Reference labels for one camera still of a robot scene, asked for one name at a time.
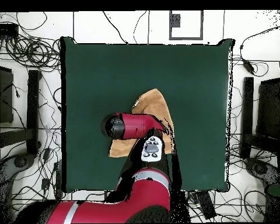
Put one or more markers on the tan terry towel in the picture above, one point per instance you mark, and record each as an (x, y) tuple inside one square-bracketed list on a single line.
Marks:
[(154, 102)]

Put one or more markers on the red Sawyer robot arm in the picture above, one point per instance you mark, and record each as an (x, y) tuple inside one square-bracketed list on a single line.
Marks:
[(142, 198)]

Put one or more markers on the flat black box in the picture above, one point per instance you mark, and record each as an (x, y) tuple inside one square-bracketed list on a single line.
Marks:
[(3, 29)]

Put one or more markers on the dark green table cloth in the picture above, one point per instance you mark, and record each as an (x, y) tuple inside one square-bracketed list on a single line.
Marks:
[(95, 70)]

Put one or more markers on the black power strip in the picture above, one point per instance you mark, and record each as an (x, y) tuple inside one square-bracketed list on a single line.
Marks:
[(58, 179)]

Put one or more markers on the black rectangular box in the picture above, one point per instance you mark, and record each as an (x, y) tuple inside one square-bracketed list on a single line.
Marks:
[(206, 205)]

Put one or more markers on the black stand base bar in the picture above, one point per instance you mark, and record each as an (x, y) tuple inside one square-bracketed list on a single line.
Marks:
[(33, 105), (248, 105)]

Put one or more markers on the small black adapter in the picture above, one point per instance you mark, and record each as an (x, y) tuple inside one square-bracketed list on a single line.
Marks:
[(45, 183)]

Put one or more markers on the black power adapter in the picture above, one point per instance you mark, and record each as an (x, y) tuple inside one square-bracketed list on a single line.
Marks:
[(248, 66)]

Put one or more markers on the grey office chair base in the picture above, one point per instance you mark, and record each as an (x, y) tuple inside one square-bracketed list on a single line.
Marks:
[(4, 170), (261, 169)]

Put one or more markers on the dark cabinet box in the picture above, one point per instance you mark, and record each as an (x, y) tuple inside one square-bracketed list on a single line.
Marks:
[(2, 93), (268, 105)]

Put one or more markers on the grey rectangular frame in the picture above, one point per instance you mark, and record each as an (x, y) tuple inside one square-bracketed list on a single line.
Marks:
[(175, 21)]

